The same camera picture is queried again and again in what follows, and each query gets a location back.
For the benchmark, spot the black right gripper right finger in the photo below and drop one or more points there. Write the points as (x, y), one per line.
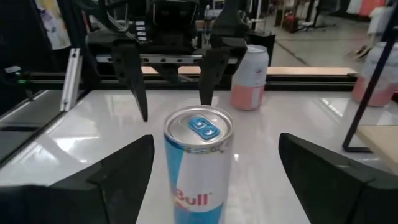
(342, 193)

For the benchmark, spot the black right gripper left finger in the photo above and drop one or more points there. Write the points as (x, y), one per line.
(77, 202)

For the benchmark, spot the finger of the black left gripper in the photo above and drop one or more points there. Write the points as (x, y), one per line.
(217, 68)
(127, 62)

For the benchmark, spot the white pink Spindrift can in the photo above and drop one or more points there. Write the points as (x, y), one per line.
(248, 77)

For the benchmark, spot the blue silver Red Bull can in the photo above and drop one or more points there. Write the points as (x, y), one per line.
(199, 174)

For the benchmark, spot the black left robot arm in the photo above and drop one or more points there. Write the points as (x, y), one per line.
(231, 18)

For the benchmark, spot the white printed hanging cloth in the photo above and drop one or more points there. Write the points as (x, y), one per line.
(54, 28)

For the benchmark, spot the red background object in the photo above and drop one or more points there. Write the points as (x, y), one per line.
(291, 23)

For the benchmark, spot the long wooden bench top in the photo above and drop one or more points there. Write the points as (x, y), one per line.
(311, 71)

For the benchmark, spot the orange hanging garment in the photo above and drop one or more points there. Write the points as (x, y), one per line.
(371, 6)

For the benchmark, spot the white hanging garment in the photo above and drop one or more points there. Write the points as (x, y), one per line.
(377, 21)

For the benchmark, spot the silver aluminium profile post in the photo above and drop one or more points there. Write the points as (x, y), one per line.
(71, 81)

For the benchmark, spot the wooden shelf with black frame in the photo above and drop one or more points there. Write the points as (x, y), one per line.
(382, 143)

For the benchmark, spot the black rig frame rail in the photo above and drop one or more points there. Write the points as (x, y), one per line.
(295, 83)

